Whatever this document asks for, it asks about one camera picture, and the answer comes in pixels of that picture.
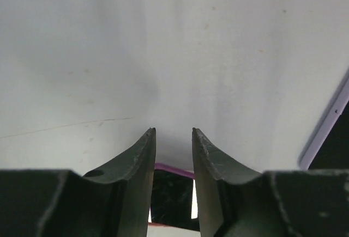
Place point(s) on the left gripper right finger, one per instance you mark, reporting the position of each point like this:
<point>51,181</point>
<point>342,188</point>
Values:
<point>234,200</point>

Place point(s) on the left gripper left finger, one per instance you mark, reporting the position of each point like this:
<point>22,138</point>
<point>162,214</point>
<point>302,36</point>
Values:
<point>111,200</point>

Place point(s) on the black phone purple edge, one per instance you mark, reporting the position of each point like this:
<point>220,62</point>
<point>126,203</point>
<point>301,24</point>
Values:
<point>173,200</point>

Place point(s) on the black phone teal edge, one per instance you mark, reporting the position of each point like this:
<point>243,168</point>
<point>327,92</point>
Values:
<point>333,153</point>

